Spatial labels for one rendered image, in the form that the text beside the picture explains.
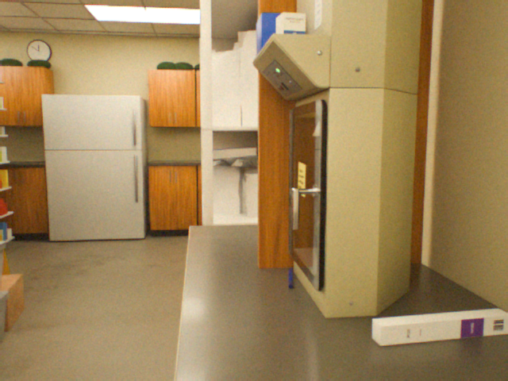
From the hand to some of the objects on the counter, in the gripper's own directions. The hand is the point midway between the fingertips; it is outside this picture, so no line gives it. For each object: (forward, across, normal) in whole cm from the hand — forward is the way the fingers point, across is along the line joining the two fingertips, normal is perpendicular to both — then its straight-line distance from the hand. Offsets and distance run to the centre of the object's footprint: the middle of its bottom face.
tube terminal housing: (+74, +25, +60) cm, 98 cm away
